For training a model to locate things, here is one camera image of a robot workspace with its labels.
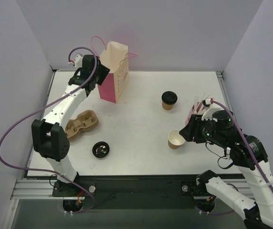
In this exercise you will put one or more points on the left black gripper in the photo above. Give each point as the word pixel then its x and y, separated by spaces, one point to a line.
pixel 103 73

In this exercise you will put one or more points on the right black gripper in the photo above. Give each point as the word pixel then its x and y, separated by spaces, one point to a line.
pixel 194 129

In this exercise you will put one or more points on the brown paper cup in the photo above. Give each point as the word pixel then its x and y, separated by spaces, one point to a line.
pixel 175 140
pixel 166 106

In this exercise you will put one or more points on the pink paper gift bag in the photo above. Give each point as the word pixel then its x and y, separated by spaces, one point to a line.
pixel 115 57

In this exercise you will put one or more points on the brown cardboard cup carrier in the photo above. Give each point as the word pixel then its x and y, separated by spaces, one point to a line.
pixel 84 122

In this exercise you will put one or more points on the black plastic cup lid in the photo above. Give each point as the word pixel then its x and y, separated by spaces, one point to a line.
pixel 100 149

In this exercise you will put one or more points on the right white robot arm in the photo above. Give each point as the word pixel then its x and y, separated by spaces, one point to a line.
pixel 246 153

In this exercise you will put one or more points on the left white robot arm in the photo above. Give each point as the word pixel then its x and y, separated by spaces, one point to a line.
pixel 48 135

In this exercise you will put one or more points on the pink straw holder cup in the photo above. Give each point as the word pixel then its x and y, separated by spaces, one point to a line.
pixel 191 114

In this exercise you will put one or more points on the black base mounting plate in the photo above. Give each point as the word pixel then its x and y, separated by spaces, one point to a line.
pixel 135 192

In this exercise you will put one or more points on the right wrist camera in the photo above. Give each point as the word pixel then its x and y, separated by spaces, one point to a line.
pixel 210 109

